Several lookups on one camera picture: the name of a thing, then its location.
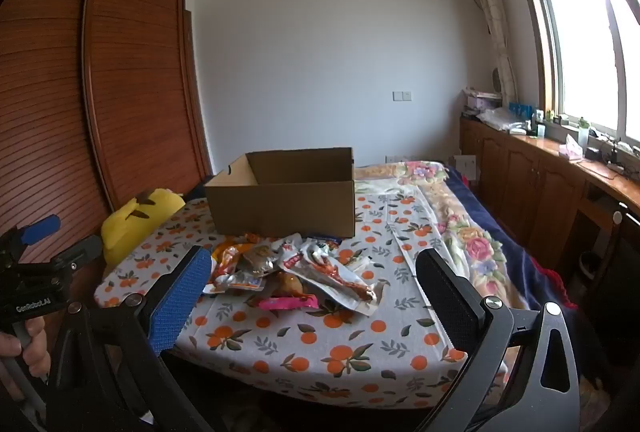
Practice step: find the orange print bed sheet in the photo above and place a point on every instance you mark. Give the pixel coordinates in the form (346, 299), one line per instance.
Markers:
(280, 342)

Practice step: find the red white snack packet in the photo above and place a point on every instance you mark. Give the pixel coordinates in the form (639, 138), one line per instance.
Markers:
(332, 278)

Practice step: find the wooden framed window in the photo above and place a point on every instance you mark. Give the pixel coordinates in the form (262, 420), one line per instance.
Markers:
(585, 47)

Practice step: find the wooden cabinet counter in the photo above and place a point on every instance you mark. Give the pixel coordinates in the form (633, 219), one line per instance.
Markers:
(530, 182)

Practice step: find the yellow plush toy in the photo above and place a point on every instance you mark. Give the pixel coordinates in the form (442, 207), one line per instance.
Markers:
(130, 227)

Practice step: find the floral blanket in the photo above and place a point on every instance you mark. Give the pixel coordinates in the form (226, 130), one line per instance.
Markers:
(470, 237)

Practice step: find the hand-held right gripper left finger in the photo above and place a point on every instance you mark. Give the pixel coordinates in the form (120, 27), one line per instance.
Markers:
(181, 307)

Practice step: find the white wall switch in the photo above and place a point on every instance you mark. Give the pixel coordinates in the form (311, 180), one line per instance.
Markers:
(403, 96)

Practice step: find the dark trash bin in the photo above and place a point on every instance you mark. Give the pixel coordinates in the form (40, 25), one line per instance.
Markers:
(592, 269)

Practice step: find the blue boxes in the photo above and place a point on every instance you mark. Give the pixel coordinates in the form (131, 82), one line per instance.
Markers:
(520, 111)

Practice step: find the wooden slatted wardrobe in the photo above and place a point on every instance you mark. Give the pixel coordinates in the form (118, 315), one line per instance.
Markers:
(135, 87)

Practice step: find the person's left hand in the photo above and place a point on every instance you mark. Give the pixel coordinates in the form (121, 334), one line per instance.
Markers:
(34, 344)

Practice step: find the pink tissue box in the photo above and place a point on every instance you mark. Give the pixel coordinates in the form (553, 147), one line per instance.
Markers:
(571, 150)

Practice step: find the purple box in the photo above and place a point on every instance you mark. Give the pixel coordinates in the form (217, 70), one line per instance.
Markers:
(475, 103)

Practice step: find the patterned curtain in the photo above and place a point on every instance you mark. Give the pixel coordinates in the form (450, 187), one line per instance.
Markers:
(492, 12)

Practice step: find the pink snack packet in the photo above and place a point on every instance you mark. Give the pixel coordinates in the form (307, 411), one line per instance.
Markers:
(290, 302)

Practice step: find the silver orange snack packet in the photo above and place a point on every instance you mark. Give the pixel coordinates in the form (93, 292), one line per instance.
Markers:
(239, 283)

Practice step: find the brown snack packet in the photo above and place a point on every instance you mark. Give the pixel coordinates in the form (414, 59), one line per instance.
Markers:
(291, 283)

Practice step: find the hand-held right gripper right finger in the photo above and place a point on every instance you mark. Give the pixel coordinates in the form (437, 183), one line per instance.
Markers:
(447, 302)

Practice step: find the brown cardboard box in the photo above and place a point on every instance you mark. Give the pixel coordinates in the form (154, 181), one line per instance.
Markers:
(280, 207)

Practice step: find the blue white snack packet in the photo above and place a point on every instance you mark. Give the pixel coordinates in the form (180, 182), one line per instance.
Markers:
(325, 238)

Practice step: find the white plastic bags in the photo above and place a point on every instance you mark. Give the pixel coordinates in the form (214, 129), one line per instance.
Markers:
(502, 120)

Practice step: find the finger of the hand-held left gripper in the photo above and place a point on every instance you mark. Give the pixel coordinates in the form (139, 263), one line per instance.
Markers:
(40, 229)
(82, 252)

